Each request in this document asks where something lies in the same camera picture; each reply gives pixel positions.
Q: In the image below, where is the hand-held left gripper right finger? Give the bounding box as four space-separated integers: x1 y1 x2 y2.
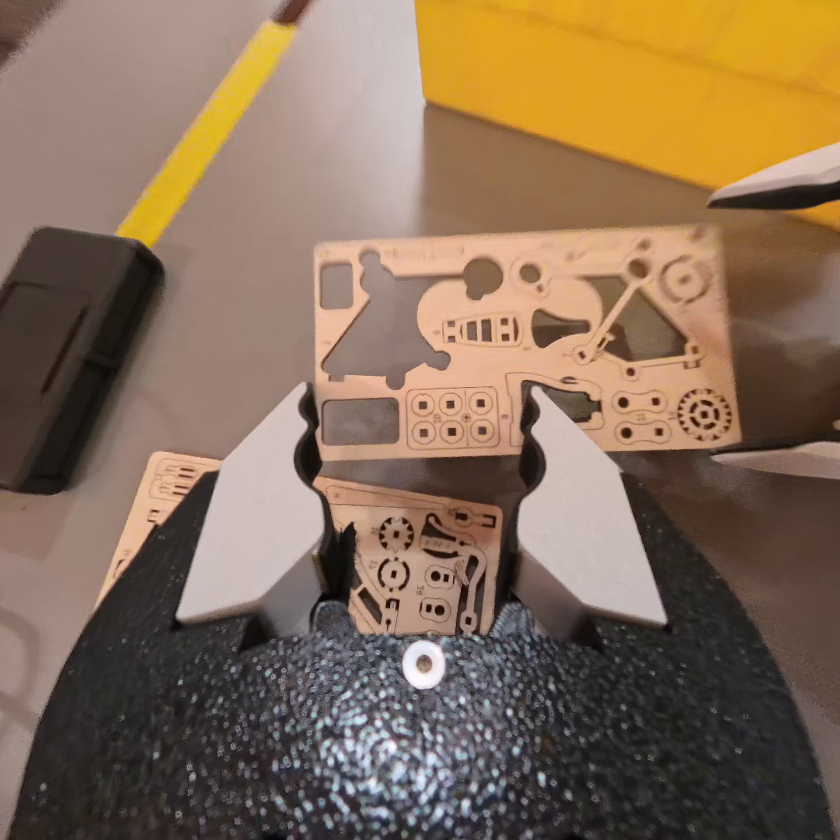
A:
505 387 667 641

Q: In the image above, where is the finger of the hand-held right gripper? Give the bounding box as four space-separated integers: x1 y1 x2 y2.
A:
712 438 840 481
707 141 840 211

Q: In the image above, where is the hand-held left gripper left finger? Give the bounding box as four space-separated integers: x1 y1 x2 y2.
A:
177 384 329 634

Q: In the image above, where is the wooden sheet with triangle cutouts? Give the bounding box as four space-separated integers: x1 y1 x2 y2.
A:
313 223 744 466

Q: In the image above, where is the wooden sheet with slot engravings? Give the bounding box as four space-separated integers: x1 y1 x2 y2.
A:
95 451 222 611

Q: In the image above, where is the small wooden sheet with gears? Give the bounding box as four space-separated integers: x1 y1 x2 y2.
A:
314 476 505 637

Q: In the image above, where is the yellow plastic bin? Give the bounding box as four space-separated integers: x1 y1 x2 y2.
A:
415 0 840 227

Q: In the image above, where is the black plastic case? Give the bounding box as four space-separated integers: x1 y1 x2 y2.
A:
0 226 165 494

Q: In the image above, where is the yellow tape strip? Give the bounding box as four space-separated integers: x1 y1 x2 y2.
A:
115 18 298 250

